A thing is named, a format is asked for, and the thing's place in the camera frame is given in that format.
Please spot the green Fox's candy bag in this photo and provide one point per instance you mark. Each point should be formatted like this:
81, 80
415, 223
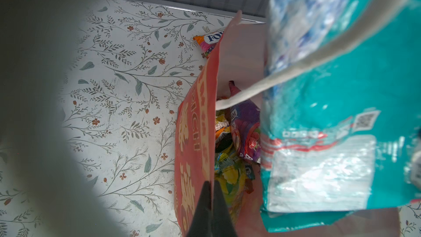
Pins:
231, 173

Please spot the purple snack packet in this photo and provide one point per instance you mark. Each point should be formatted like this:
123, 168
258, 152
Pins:
245, 130

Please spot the orange pink Fox's candy bag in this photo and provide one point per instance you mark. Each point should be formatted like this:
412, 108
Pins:
223, 131

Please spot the red paper gift bag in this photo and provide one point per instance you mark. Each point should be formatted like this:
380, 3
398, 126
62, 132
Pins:
108, 114

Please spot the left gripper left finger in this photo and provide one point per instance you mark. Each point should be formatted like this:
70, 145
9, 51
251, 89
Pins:
201, 223

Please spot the teal white snack packet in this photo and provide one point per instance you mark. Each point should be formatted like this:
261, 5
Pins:
343, 135

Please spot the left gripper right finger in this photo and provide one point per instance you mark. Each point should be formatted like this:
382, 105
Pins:
221, 221

